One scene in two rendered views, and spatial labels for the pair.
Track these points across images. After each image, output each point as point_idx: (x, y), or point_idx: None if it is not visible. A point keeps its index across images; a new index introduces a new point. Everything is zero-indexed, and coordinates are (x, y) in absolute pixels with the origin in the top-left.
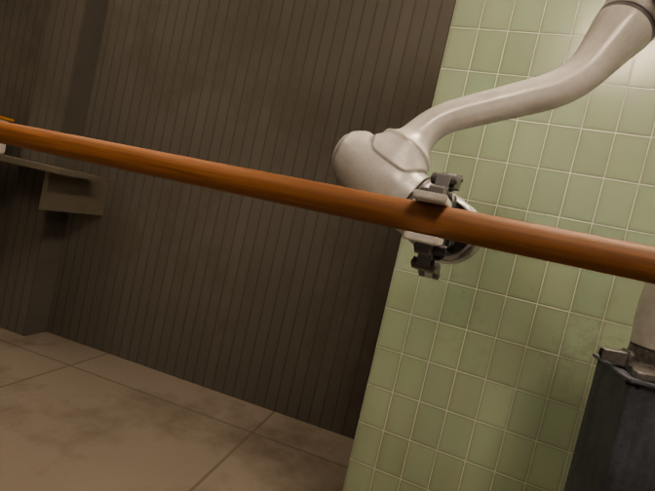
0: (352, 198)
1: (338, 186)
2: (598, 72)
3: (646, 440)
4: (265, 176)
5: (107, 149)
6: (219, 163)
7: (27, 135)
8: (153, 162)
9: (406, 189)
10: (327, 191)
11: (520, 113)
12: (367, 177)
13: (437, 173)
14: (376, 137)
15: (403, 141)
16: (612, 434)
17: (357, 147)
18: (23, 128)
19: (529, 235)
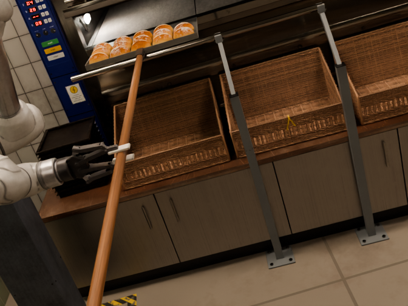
0: (123, 163)
1: (119, 164)
2: None
3: (19, 204)
4: (119, 178)
5: (113, 223)
6: (113, 189)
7: (108, 257)
8: (116, 209)
9: (27, 175)
10: (122, 167)
11: None
12: (22, 184)
13: (102, 145)
14: (5, 167)
15: (9, 159)
16: (13, 215)
17: (11, 177)
18: (104, 259)
19: (128, 139)
